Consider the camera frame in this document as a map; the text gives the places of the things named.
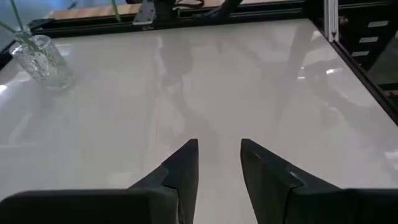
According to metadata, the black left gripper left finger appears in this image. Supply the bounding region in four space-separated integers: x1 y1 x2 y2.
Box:
0 138 200 224

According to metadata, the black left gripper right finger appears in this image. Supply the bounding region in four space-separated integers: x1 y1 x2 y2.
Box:
241 138 398 224

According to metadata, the clear cut-glass vase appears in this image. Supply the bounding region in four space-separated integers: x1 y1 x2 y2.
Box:
8 33 76 91

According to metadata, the black slotted panel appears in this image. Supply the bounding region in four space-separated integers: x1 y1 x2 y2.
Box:
337 0 398 72

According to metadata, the wooden table board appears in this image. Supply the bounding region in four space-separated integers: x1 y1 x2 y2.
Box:
49 0 308 20

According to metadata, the silver aluminium post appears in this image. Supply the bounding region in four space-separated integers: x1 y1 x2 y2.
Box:
323 0 339 43

